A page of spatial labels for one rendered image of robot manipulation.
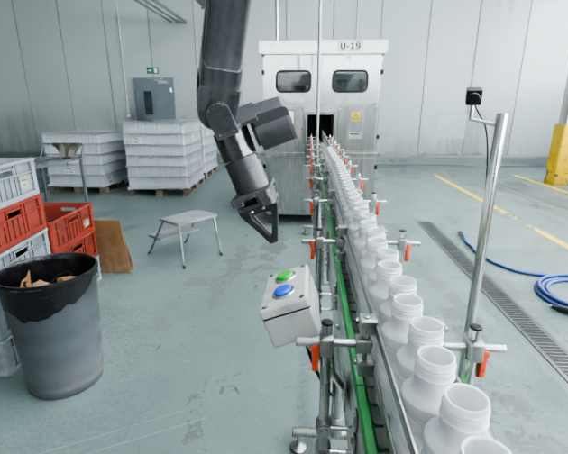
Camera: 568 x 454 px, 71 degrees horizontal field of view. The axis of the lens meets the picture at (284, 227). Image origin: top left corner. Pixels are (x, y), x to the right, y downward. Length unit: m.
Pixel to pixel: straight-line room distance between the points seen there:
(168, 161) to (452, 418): 6.48
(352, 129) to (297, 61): 0.97
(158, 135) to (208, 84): 6.14
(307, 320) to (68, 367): 1.80
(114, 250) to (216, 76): 3.20
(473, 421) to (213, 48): 0.50
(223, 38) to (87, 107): 11.18
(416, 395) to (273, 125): 0.42
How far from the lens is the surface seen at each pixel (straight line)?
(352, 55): 4.81
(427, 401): 0.44
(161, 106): 10.85
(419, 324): 0.51
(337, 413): 1.79
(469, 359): 0.63
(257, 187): 0.64
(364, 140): 4.80
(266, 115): 0.62
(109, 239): 3.65
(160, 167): 6.76
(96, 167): 7.30
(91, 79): 11.63
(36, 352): 2.28
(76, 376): 2.35
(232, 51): 0.57
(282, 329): 0.64
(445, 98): 10.77
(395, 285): 0.58
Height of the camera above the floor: 1.40
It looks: 17 degrees down
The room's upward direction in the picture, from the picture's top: straight up
